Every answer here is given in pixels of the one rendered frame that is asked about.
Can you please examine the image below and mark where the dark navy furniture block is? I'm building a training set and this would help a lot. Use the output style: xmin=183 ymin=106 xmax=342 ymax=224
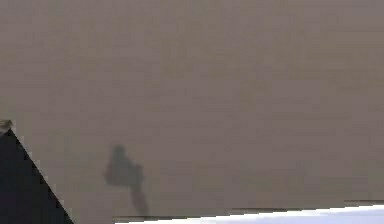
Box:
xmin=0 ymin=128 xmax=76 ymax=224

